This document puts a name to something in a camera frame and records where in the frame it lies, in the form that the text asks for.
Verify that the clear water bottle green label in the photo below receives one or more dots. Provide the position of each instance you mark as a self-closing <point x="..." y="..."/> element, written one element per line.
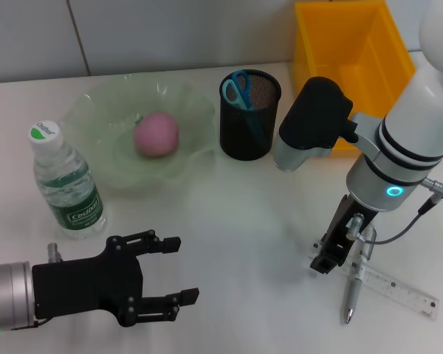
<point x="70" y="199"/>

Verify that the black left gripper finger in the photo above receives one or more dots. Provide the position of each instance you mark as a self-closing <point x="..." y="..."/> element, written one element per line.
<point x="188" y="296"/>
<point x="171" y="245"/>

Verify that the clear plastic ruler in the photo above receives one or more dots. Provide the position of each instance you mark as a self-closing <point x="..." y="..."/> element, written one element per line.
<point x="409" y="295"/>

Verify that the green glass fruit plate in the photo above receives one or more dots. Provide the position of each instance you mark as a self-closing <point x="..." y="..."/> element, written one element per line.
<point x="192" y="110"/>

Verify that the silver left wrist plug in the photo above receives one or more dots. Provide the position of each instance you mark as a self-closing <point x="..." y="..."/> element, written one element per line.
<point x="54" y="252"/>

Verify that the silver ballpoint pen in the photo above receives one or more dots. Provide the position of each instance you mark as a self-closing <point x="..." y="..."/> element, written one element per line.
<point x="353" y="298"/>

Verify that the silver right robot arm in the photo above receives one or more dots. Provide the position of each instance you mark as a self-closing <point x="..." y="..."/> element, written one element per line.
<point x="409" y="140"/>

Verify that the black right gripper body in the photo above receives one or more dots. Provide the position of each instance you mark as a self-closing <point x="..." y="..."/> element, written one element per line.
<point x="350" y="221"/>

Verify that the blue scissors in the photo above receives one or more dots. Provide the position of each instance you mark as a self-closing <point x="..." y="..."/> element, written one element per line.
<point x="240" y="92"/>

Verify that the black mesh pen holder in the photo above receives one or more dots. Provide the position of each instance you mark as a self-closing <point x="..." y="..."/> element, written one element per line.
<point x="243" y="136"/>

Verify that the yellow plastic bin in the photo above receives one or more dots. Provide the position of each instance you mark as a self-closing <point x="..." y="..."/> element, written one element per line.
<point x="354" y="55"/>

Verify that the pink peach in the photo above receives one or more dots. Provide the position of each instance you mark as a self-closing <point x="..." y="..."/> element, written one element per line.
<point x="157" y="134"/>

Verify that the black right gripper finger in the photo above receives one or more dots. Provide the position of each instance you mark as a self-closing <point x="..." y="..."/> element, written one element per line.
<point x="325" y="265"/>
<point x="334" y="250"/>

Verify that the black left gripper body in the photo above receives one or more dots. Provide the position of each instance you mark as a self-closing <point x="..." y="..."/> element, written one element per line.
<point x="85" y="284"/>

